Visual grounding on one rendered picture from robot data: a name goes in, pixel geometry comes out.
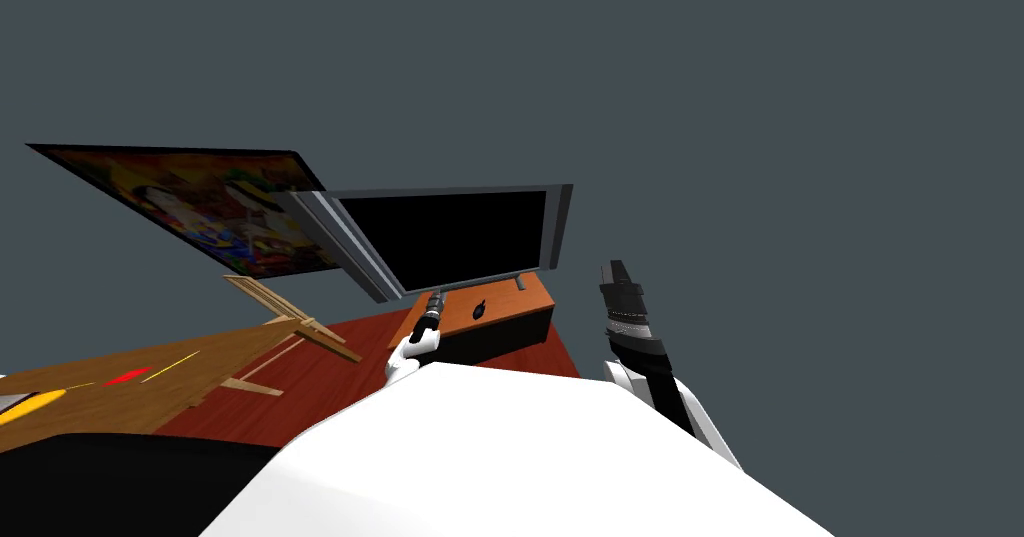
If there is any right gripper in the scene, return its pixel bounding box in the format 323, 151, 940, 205
599, 260, 646, 317

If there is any orange wooden television stand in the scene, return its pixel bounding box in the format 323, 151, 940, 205
388, 272, 557, 367

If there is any grey flat screen television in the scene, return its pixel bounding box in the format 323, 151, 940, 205
275, 183, 575, 306

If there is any light wooden chair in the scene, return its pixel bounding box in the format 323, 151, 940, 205
220, 273, 364, 399

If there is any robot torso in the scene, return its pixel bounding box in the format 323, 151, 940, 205
198, 360, 838, 537

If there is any thin yellow stick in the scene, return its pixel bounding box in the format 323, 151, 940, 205
140, 350, 202, 385

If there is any red flat object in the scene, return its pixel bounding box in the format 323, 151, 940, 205
101, 366, 154, 389

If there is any brown wooden table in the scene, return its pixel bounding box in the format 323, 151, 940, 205
0, 319, 304, 455

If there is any yellow flat object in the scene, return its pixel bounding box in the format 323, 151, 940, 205
0, 388, 69, 428

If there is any colourful framed wall painting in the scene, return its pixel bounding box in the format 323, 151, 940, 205
23, 142, 344, 282

